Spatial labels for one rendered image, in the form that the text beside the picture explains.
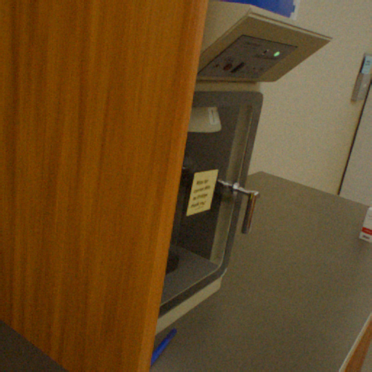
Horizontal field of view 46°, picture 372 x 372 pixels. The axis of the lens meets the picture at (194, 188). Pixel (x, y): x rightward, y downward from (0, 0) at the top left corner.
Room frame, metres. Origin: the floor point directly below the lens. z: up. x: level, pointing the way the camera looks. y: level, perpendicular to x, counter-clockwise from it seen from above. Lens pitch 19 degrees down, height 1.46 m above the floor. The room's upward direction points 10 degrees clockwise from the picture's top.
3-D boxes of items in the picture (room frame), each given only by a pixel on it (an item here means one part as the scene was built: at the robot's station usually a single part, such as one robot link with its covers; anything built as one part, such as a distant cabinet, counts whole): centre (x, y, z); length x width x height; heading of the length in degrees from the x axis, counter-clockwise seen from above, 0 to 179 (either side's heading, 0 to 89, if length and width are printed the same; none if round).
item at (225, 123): (0.73, -0.02, 1.19); 0.30 x 0.01 x 0.40; 148
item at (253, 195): (0.81, -0.10, 1.17); 0.05 x 0.03 x 0.10; 58
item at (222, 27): (0.71, -0.06, 1.46); 0.32 x 0.11 x 0.10; 149
